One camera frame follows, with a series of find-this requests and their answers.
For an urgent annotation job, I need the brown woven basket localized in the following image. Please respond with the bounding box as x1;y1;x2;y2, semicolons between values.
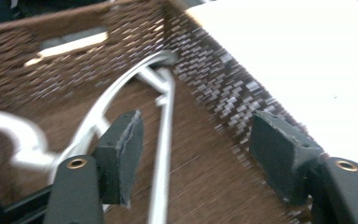
0;0;324;224

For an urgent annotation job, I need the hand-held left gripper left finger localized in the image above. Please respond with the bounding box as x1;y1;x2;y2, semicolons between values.
43;109;145;224

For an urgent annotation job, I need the beige plastic clothes hanger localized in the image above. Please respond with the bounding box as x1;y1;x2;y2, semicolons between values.
0;49;180;224

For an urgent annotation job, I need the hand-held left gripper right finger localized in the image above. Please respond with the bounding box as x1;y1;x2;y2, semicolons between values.
248;110;358;224

